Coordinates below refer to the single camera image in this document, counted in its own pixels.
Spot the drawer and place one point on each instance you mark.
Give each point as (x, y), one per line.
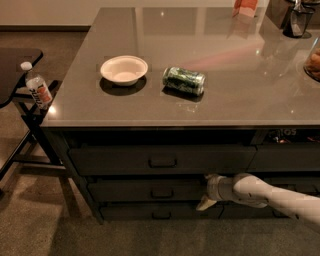
(147, 190)
(308, 185)
(158, 211)
(286, 158)
(238, 211)
(160, 159)

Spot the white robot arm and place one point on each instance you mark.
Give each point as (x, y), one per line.
(247, 189)

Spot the glass snack jar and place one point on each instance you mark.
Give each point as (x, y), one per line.
(312, 63)

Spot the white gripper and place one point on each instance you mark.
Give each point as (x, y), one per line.
(216, 189)

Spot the clear plastic drink bottle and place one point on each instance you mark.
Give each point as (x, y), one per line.
(37, 86)

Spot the orange snack bag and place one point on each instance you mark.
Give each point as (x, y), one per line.
(245, 7)

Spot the green soda can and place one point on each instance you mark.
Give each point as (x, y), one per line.
(184, 80)

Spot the white paper bowl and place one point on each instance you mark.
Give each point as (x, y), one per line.
(124, 70)

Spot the dark cabinet frame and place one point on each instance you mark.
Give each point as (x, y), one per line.
(63, 139)

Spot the black glass holder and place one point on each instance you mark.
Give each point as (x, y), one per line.
(297, 19)

